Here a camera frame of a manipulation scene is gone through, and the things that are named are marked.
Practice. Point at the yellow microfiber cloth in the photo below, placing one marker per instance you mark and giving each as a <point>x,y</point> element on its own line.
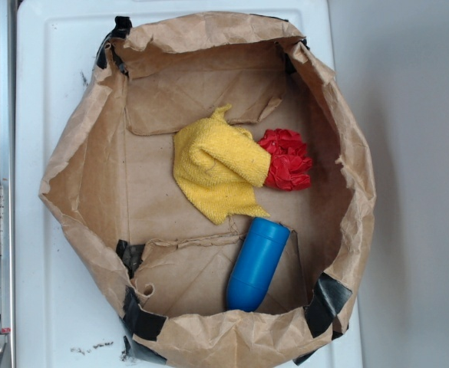
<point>217,167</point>

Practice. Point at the red crumpled plastic ball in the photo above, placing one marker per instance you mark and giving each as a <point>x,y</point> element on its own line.
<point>289,165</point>

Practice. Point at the blue plastic capsule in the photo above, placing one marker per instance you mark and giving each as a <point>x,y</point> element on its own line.
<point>256,264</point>

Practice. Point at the brown paper bag bin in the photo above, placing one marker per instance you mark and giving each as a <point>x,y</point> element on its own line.
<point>161,264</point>

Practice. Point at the white plastic tray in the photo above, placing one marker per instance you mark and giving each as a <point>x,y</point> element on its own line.
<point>61,317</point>

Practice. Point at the aluminium frame rail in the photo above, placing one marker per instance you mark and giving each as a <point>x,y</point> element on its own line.
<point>8,13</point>

